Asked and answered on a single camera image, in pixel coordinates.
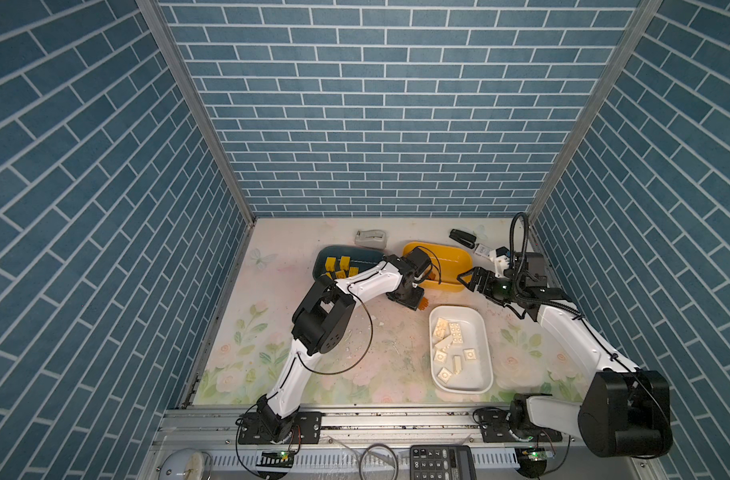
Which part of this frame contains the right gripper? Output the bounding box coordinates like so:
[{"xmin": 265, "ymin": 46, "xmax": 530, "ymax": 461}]
[{"xmin": 458, "ymin": 265, "xmax": 524, "ymax": 304}]

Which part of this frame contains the cream 2x4 lego brick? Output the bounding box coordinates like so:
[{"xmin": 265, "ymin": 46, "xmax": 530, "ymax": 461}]
[{"xmin": 433, "ymin": 318, "xmax": 450, "ymax": 341}]

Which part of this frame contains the white 2x4 lego brick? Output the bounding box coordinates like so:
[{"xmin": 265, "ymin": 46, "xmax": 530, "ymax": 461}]
[{"xmin": 450, "ymin": 323, "xmax": 464, "ymax": 344}]

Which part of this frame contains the yellow square lego brick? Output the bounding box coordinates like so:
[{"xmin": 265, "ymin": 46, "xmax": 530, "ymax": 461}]
[{"xmin": 325, "ymin": 257, "xmax": 337, "ymax": 272}]

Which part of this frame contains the cream lego brick front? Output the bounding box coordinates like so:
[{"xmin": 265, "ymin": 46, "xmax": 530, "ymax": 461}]
[{"xmin": 436, "ymin": 368, "xmax": 454, "ymax": 384}]

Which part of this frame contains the cream square lego brick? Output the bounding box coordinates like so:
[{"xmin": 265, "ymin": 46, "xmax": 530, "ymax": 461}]
[{"xmin": 453, "ymin": 355, "xmax": 463, "ymax": 375}]

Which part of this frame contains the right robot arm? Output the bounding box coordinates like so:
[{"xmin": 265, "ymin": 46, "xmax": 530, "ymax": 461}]
[{"xmin": 458, "ymin": 237, "xmax": 674, "ymax": 460}]

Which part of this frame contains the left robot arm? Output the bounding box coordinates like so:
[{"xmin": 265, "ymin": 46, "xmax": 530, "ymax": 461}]
[{"xmin": 243, "ymin": 247, "xmax": 442, "ymax": 444}]

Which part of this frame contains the yellow plastic bin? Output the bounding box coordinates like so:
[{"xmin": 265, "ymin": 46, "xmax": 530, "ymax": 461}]
[{"xmin": 403, "ymin": 241, "xmax": 474, "ymax": 293}]

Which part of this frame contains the black stapler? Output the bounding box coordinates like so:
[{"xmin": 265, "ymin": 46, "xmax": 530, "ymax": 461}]
[{"xmin": 449, "ymin": 229, "xmax": 477, "ymax": 250}]

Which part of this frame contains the dark teal plastic bin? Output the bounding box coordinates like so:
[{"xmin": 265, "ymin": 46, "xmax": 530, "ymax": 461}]
[{"xmin": 312, "ymin": 245, "xmax": 385, "ymax": 279}]

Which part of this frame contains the white plastic bin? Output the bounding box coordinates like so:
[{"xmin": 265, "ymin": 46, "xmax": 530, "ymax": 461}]
[{"xmin": 429, "ymin": 305, "xmax": 494, "ymax": 395}]

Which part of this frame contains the grey tape dispenser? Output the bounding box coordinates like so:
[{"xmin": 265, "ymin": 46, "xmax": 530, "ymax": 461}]
[{"xmin": 354, "ymin": 229, "xmax": 388, "ymax": 250}]

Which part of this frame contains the black calculator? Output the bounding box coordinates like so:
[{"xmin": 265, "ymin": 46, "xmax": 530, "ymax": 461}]
[{"xmin": 409, "ymin": 444, "xmax": 477, "ymax": 480}]

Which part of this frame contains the white round clock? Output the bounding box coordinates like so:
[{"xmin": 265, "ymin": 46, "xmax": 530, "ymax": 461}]
[{"xmin": 158, "ymin": 448, "xmax": 213, "ymax": 480}]

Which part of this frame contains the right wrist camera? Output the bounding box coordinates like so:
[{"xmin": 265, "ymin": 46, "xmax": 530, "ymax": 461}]
[{"xmin": 488, "ymin": 247, "xmax": 513, "ymax": 278}]

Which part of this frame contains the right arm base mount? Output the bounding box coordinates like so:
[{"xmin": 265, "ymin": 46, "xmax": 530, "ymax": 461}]
[{"xmin": 472, "ymin": 393, "xmax": 563, "ymax": 443}]

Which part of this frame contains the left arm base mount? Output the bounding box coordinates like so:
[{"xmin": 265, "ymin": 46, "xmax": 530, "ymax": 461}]
[{"xmin": 236, "ymin": 411, "xmax": 323, "ymax": 446}]

